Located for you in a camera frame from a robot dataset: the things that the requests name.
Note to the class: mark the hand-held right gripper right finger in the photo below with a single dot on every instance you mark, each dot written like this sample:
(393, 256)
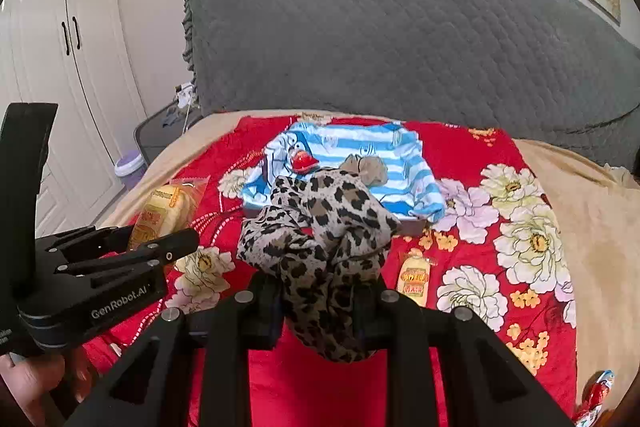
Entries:
(370, 307)

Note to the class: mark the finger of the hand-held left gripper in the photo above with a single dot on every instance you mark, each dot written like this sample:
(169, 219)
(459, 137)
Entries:
(85, 238)
(165, 249)

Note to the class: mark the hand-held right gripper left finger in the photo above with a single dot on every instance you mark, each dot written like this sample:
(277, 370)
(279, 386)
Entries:
(265, 307)

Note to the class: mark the yellow cake packet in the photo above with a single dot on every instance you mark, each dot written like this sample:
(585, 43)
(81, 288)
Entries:
(162, 212)
(416, 279)

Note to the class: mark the leopard print scrunchie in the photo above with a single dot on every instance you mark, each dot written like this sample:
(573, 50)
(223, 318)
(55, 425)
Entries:
(325, 227)

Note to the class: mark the beige mesh scrunchie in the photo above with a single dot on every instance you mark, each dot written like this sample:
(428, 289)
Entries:
(370, 169)

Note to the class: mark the chocolate egg packet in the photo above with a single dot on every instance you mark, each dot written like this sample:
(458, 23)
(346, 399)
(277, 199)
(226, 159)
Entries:
(302, 161)
(597, 397)

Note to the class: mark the person's left hand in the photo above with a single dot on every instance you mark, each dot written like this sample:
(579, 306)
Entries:
(30, 382)

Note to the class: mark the purple trash bin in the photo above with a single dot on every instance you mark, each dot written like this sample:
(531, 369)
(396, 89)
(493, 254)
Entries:
(131, 169)

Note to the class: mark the grey nightstand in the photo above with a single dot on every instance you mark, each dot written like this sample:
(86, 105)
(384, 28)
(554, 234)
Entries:
(155, 132)

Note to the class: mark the small grey cloth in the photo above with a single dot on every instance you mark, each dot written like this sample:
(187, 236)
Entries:
(169, 118)

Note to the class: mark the blue striped cartoon cloth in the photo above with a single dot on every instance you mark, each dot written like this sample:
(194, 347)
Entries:
(400, 167)

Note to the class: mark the red floral bedsheet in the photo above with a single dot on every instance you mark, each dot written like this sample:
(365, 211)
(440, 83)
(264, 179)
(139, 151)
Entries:
(465, 157)

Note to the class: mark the white wardrobe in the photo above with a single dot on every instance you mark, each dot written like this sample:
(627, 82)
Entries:
(55, 57)

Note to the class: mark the grey quilted headboard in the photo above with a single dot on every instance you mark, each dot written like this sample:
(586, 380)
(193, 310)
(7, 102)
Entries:
(400, 32)

